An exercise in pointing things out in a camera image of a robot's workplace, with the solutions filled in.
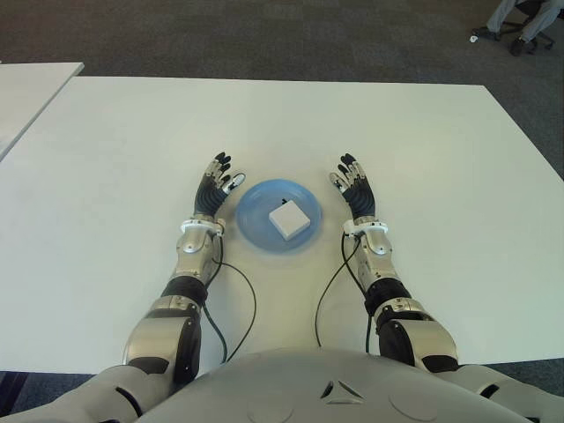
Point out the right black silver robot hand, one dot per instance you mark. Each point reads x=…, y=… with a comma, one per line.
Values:
x=361, y=200

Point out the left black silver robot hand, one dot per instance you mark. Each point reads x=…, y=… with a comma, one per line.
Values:
x=209, y=198

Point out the white square charger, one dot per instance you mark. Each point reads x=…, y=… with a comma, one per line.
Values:
x=288, y=220

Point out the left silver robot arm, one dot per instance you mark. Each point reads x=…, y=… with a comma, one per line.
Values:
x=194, y=251

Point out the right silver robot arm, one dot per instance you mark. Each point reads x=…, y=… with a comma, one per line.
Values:
x=423, y=339

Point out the blue round plate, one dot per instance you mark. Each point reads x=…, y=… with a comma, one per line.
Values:
x=253, y=224

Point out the grey robot torso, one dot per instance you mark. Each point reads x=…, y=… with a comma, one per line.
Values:
x=308, y=388

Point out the white side table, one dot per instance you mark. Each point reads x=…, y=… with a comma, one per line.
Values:
x=31, y=88

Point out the black office chair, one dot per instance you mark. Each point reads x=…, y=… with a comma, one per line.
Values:
x=546, y=39

